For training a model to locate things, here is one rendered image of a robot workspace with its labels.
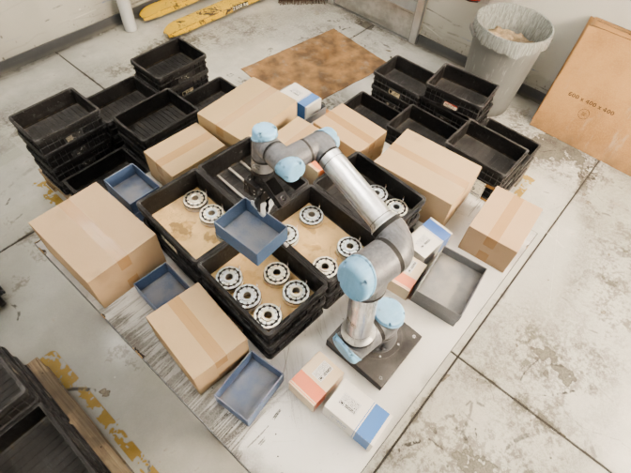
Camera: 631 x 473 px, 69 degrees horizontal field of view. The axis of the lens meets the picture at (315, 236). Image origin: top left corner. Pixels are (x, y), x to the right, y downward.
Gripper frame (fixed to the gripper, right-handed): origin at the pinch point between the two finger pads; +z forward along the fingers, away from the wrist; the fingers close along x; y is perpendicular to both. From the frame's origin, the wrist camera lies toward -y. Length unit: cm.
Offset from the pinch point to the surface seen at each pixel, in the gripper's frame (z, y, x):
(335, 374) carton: 36, -49, 11
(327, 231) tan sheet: 27.1, -6.5, -30.4
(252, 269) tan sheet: 30.2, 1.7, 4.4
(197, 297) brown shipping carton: 29.3, 5.6, 27.6
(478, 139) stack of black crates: 48, -10, -173
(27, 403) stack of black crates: 71, 34, 90
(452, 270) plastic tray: 32, -54, -58
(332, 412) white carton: 36, -57, 21
